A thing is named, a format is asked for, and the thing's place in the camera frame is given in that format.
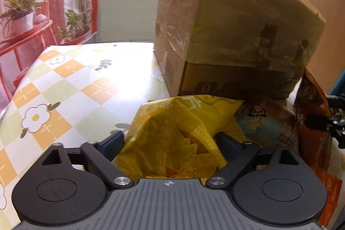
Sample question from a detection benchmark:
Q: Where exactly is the yellow snack bag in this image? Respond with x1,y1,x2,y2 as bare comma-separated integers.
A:
113,95,244,179

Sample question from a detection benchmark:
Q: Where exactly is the teal panda cake packet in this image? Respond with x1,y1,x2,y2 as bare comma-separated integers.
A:
236,103,300,147

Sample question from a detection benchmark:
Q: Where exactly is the orange snack bag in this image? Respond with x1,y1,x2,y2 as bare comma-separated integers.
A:
294,68,333,171

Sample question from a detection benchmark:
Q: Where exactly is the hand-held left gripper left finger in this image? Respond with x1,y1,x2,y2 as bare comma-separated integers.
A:
40,130,134,190

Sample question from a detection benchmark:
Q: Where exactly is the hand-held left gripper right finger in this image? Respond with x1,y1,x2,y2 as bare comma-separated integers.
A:
205,131,306,190

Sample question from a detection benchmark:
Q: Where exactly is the blue cloth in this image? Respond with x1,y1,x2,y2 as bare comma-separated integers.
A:
330,80,345,97

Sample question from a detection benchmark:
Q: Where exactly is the printed backdrop cloth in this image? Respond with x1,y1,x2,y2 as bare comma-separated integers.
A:
0,0,101,112

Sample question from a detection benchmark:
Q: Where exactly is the wooden panel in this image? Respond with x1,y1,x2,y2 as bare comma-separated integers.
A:
309,0,345,96

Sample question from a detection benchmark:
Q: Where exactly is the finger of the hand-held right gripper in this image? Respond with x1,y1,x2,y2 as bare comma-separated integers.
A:
306,113,345,139
325,94,345,112

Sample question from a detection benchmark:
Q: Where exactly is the floral checkered tablecloth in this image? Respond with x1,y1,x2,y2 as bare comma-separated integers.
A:
0,41,345,230

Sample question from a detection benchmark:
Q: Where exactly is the cardboard box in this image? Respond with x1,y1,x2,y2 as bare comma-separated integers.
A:
154,0,326,101

